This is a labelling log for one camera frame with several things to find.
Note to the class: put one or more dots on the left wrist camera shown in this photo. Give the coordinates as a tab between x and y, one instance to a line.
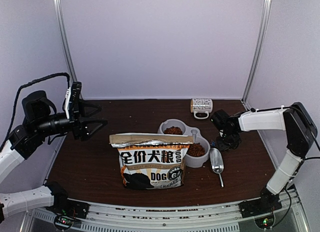
71	98

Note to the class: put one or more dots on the right aluminium frame post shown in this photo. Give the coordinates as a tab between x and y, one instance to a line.
264	21

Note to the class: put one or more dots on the aluminium frame post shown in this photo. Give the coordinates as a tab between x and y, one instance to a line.
64	39
264	21

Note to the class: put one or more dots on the metal scoop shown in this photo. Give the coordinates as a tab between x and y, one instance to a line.
217	164

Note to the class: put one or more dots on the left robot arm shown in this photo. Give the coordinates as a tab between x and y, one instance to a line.
42	121

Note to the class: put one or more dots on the grey double pet bowl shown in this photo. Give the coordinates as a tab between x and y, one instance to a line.
189	134

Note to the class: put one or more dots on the brown dog kibble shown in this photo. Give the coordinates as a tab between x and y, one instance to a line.
195	150

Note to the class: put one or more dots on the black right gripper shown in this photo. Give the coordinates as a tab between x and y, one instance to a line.
223	147

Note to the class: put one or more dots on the left aluminium frame post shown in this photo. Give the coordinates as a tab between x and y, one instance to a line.
64	39

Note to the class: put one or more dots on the dog food bag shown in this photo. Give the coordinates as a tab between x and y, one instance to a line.
150	161

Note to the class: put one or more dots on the front aluminium rail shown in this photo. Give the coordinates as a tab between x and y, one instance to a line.
217	217

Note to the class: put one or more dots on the patterned white mug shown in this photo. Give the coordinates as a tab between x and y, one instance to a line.
201	107

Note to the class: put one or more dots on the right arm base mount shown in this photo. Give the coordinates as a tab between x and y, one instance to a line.
262	212

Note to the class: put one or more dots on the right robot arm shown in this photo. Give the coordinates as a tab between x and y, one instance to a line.
288	132

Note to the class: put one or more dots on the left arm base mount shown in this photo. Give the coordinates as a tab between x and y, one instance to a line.
71	215

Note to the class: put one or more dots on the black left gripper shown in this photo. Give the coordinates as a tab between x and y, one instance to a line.
79	129

